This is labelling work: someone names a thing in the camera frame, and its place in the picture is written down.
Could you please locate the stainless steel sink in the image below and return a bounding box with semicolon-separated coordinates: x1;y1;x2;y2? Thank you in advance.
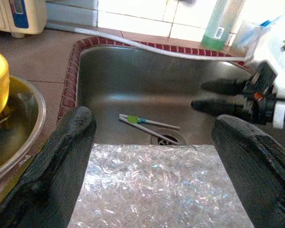
76;45;285;152

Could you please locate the clear bubble wrap sheet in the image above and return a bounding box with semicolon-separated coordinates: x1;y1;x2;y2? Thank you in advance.
68;143;255;228

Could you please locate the stainless steel bowl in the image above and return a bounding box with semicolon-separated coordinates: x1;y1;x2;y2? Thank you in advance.
0;75;48;188

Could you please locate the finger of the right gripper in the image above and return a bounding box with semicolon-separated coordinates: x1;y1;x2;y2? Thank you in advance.
201;79;249;96
191;98;252;120

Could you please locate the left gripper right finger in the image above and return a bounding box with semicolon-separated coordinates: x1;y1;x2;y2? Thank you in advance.
211;114;285;228

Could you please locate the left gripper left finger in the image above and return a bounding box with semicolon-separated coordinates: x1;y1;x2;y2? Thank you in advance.
0;105;97;228

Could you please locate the cream water ionizer appliance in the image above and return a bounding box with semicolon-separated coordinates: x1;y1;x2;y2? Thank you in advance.
0;0;48;38

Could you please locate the white hose on counter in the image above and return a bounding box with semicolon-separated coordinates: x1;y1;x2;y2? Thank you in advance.
46;20;252;62

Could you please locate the clear bottle green liquid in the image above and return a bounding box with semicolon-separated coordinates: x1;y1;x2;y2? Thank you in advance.
200;0;245;52

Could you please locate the white training chopsticks green connector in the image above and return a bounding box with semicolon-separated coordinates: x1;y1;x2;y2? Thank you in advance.
118;114;181;145

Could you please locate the clear plastic cup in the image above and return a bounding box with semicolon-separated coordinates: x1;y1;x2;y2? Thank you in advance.
231;20;264;52

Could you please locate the metal sink drain strainer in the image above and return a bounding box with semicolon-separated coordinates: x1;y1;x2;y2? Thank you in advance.
151;129;187;146

